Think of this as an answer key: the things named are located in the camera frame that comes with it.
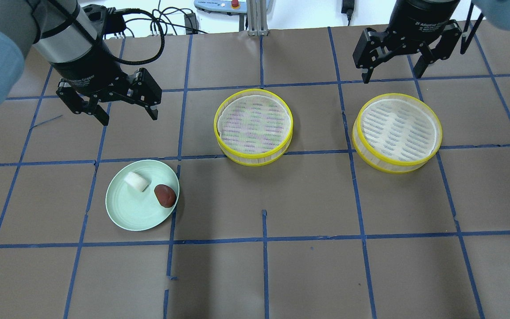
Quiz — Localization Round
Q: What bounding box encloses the black power adapter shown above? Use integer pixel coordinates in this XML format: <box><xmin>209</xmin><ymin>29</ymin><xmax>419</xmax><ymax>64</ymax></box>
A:
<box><xmin>341</xmin><ymin>0</ymin><xmax>355</xmax><ymax>24</ymax></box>

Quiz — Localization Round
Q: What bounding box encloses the brown steamed bun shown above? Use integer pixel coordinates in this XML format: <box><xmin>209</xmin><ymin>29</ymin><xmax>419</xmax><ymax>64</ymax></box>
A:
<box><xmin>154</xmin><ymin>184</ymin><xmax>177</xmax><ymax>208</ymax></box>

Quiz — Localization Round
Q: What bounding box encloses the light green plate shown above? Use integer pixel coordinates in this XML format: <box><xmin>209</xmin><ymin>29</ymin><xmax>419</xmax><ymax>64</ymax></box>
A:
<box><xmin>105</xmin><ymin>159</ymin><xmax>180</xmax><ymax>231</ymax></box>

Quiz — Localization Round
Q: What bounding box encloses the white steamed bun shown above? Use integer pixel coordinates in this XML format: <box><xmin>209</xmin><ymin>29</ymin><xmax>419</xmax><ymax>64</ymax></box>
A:
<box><xmin>124</xmin><ymin>171</ymin><xmax>150</xmax><ymax>193</ymax></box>

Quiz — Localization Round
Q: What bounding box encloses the black cable bundle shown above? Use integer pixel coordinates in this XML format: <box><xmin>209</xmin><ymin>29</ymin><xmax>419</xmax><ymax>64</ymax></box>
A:
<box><xmin>78</xmin><ymin>0</ymin><xmax>209</xmax><ymax>67</ymax></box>

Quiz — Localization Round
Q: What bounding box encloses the yellow steamer basket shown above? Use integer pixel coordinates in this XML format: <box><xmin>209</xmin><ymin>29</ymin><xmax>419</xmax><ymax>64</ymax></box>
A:
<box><xmin>352</xmin><ymin>93</ymin><xmax>443</xmax><ymax>174</ymax></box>
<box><xmin>213</xmin><ymin>89</ymin><xmax>294</xmax><ymax>166</ymax></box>

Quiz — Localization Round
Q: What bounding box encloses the teach pendant with red button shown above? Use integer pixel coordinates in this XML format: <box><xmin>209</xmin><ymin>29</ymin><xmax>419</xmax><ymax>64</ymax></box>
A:
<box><xmin>193</xmin><ymin>0</ymin><xmax>247</xmax><ymax>16</ymax></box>

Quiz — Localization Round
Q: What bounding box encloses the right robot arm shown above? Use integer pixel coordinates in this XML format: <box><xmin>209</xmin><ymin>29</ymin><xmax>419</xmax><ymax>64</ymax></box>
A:
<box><xmin>352</xmin><ymin>0</ymin><xmax>510</xmax><ymax>83</ymax></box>

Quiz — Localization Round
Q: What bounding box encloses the aluminium frame post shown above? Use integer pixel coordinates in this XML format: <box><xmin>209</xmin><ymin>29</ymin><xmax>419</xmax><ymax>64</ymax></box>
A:
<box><xmin>245</xmin><ymin>0</ymin><xmax>272</xmax><ymax>36</ymax></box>

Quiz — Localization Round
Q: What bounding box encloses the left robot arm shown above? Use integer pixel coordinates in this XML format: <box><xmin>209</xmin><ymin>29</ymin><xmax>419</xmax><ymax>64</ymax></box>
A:
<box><xmin>0</xmin><ymin>0</ymin><xmax>165</xmax><ymax>126</ymax></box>

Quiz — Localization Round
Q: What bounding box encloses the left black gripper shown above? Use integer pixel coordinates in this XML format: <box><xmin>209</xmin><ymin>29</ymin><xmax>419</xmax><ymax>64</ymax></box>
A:
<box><xmin>52</xmin><ymin>42</ymin><xmax>162</xmax><ymax>126</ymax></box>

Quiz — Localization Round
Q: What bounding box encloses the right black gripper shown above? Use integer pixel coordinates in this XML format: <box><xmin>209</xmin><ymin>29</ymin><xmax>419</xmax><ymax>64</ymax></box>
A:
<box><xmin>352</xmin><ymin>18</ymin><xmax>461</xmax><ymax>84</ymax></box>

